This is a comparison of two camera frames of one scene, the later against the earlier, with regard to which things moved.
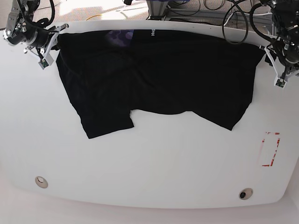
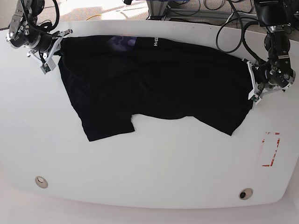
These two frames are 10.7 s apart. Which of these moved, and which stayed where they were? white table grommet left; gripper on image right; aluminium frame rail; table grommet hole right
Moved: gripper on image right
Stayed: white table grommet left; table grommet hole right; aluminium frame rail
